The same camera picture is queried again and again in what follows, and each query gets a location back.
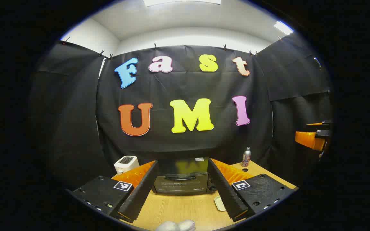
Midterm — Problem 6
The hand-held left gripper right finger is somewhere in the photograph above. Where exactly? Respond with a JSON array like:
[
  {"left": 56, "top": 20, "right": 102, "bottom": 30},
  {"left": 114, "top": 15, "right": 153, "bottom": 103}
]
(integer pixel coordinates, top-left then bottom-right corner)
[{"left": 207, "top": 158, "right": 299, "bottom": 223}]

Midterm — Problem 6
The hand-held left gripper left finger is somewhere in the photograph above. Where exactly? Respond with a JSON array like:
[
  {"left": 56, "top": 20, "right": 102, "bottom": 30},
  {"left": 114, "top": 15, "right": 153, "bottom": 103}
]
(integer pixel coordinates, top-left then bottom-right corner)
[{"left": 70, "top": 160, "right": 159, "bottom": 224}]

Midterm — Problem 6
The pale green food plate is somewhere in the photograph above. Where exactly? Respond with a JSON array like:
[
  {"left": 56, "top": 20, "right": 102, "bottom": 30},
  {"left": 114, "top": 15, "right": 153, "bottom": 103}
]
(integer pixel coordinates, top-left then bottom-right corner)
[{"left": 214, "top": 196, "right": 227, "bottom": 211}]

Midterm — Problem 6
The black electric oven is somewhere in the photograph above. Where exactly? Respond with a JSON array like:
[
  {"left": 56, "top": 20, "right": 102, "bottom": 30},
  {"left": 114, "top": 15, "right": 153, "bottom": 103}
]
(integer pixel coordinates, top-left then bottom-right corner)
[{"left": 151, "top": 157, "right": 219, "bottom": 196}]

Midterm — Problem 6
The white toaster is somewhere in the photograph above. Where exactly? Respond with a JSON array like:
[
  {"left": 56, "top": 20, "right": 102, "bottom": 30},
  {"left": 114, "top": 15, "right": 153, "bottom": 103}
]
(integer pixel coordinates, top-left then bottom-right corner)
[{"left": 114, "top": 156, "right": 140, "bottom": 175}]

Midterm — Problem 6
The silver spray bottle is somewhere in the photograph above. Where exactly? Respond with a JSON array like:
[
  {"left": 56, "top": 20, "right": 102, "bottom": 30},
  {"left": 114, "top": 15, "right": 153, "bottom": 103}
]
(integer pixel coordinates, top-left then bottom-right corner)
[{"left": 242, "top": 147, "right": 251, "bottom": 167}]

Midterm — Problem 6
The small ceiling light panel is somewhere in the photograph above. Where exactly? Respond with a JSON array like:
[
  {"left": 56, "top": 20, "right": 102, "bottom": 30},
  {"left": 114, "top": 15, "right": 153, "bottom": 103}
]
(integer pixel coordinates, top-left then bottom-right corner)
[{"left": 274, "top": 21, "right": 294, "bottom": 35}]

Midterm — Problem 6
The long ceiling light panel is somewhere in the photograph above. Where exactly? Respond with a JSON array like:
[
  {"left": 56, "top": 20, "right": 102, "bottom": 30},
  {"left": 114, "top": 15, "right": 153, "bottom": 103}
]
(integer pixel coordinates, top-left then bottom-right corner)
[{"left": 143, "top": 0, "right": 221, "bottom": 7}]

